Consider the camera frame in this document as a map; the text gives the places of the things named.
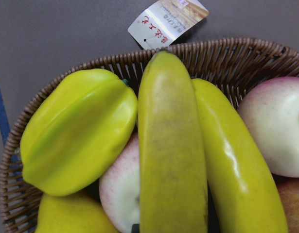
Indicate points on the orange mango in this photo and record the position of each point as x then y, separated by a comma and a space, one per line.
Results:
289, 193

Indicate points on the yellow pear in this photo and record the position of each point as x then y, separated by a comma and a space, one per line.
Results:
76, 213

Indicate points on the pink white apple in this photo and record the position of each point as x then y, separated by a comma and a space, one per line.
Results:
271, 114

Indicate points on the brown wicker basket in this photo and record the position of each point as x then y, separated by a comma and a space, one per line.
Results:
235, 65

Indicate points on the yellow banana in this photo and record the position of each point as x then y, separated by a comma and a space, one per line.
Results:
174, 192
244, 193

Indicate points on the paper basket tag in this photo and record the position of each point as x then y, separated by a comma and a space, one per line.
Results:
165, 21

